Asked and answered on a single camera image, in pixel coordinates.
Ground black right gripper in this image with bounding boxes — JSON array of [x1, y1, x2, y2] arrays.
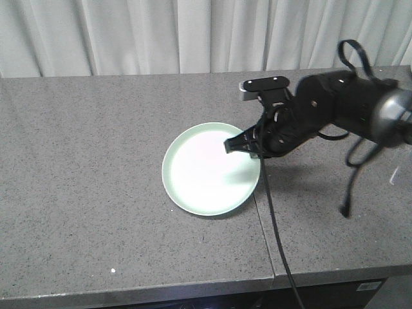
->
[[223, 75, 335, 157]]

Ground light green round plate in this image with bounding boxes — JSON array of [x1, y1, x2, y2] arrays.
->
[[162, 122, 261, 216]]

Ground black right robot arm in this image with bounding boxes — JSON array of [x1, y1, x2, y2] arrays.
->
[[224, 70, 411, 158]]

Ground white pleated curtain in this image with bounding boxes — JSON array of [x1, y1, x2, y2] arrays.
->
[[1, 1, 411, 78]]

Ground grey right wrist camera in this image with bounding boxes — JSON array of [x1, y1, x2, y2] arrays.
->
[[239, 76, 290, 101]]

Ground black camera cable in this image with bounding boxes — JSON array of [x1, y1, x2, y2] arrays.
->
[[257, 106, 305, 309]]

